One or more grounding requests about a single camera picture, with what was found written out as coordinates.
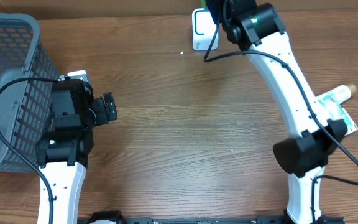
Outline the teal tissue packet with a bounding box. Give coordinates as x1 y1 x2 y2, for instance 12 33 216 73
318 93 352 126

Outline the white tube with gold cap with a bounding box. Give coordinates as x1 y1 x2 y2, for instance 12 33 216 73
317 83 357 105

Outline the white Hansaplast plaster box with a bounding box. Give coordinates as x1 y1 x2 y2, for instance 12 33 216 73
342 108 358 135

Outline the colourful Haribo candy bag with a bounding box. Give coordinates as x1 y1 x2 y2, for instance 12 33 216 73
201 0 208 10

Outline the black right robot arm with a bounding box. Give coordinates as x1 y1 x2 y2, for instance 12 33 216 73
205 0 347 223

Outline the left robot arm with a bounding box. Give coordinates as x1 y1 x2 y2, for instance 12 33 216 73
35 77 117 223

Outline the white barcode scanner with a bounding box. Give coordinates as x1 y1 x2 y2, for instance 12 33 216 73
191 8 216 51

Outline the grey plastic shopping basket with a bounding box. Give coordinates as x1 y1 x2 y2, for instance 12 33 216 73
0 13 60 172

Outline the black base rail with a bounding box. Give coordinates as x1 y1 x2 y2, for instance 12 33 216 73
78 210 345 224

